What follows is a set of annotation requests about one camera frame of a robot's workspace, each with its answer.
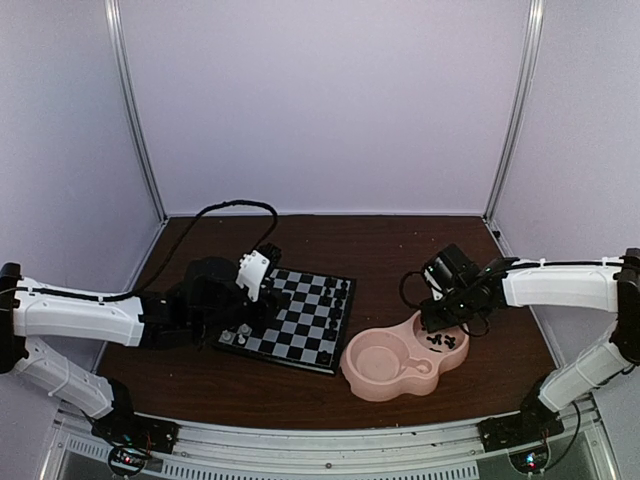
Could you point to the right aluminium frame post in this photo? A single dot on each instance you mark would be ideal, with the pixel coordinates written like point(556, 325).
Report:
point(529, 58)

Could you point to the black king chess piece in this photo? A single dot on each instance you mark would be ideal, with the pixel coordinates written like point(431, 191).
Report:
point(334, 321)

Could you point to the front aluminium rail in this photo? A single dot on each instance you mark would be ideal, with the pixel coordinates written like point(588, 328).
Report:
point(451, 450)

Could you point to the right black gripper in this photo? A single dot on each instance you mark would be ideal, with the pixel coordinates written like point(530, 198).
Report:
point(434, 322)

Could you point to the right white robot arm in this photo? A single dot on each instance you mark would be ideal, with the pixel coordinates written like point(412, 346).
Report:
point(610, 284)

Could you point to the pink double pet bowl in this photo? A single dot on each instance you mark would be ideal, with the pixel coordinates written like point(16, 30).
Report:
point(381, 364)

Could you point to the black bishop chess piece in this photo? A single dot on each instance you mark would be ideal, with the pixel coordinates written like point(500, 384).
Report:
point(339, 301)

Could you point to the aluminium frame post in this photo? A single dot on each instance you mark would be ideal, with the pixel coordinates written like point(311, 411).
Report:
point(117, 38)
point(529, 58)

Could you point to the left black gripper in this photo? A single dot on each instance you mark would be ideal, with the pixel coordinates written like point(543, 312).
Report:
point(269, 308)

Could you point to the left aluminium frame post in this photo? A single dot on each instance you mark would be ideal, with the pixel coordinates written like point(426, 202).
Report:
point(117, 38)

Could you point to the pile of black chess pieces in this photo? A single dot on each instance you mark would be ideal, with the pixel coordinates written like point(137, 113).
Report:
point(441, 343)

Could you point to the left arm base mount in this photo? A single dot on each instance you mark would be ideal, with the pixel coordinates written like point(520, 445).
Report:
point(143, 434)

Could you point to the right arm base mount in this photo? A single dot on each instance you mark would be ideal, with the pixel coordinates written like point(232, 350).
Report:
point(511, 431)

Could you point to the black and white chessboard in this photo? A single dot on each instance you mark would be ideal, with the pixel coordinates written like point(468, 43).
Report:
point(299, 332)

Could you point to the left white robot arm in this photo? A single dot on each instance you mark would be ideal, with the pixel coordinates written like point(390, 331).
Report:
point(31, 310)

